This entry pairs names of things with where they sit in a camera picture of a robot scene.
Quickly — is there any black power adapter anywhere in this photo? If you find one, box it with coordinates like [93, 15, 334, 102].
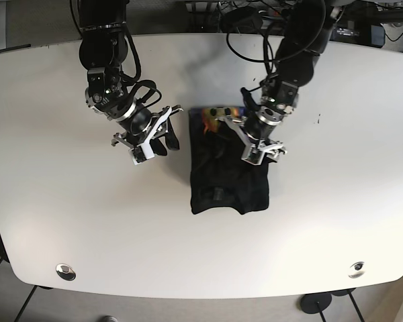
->
[219, 6, 263, 33]

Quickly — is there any chrome table grommet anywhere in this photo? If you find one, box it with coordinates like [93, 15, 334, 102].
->
[347, 262, 365, 278]
[56, 263, 76, 281]

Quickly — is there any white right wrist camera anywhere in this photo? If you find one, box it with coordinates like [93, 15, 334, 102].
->
[129, 144, 154, 165]

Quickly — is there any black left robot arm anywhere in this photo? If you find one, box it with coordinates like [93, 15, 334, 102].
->
[219, 1, 345, 166]

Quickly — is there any left chrome table grommet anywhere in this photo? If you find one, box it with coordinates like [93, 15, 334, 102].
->
[56, 263, 76, 281]

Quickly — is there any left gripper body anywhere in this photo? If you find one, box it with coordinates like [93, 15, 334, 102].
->
[216, 78, 299, 160]

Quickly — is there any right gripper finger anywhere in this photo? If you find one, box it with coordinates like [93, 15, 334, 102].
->
[163, 119, 180, 151]
[150, 139, 168, 156]

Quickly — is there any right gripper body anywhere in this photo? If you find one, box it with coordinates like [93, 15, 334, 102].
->
[85, 68, 182, 151]

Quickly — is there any grey sneaker shoe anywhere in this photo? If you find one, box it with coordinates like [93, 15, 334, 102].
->
[100, 315, 118, 322]

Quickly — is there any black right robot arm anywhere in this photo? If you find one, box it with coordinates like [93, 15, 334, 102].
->
[69, 1, 182, 164]

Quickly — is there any black round stand base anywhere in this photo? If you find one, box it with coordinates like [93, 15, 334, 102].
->
[300, 292, 332, 315]

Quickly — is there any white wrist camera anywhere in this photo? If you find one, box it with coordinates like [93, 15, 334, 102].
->
[129, 144, 154, 165]
[241, 146, 265, 166]

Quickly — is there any right chrome table grommet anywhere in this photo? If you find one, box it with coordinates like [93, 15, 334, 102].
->
[347, 262, 365, 278]

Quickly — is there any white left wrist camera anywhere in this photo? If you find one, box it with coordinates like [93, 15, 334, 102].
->
[241, 146, 265, 166]

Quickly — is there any black electronics box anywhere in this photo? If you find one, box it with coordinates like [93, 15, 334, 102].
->
[330, 20, 386, 48]

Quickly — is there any black graphic print T-shirt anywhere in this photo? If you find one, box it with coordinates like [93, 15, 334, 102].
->
[189, 109, 272, 215]

